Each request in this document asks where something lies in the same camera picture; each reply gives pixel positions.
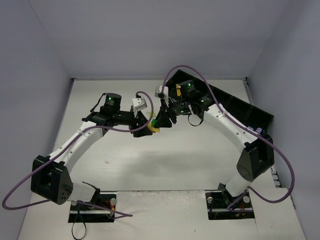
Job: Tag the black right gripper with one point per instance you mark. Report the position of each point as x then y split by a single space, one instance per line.
166 113

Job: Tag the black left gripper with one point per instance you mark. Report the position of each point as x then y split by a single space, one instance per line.
136 121

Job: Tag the green yellow brown lego stack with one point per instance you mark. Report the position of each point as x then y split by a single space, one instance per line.
151 126

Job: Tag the long yellow lego brick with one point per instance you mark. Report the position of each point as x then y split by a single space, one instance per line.
178 90

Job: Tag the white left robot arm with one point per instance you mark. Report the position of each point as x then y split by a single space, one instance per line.
51 174

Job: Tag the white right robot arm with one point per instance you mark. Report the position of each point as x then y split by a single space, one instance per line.
256 155

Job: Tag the black compartment sorting tray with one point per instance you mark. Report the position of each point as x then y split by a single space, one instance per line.
248 114

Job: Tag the lavender lego in tray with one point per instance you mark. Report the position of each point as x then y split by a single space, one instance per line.
259 130

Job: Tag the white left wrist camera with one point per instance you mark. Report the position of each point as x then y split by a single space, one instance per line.
139 104

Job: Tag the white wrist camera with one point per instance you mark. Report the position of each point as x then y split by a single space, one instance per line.
139 104
161 92

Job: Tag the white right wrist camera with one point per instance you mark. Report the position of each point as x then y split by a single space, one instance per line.
161 92

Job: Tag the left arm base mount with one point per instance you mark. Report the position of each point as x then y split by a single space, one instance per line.
80 213

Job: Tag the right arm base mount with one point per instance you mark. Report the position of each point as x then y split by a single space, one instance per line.
222 206

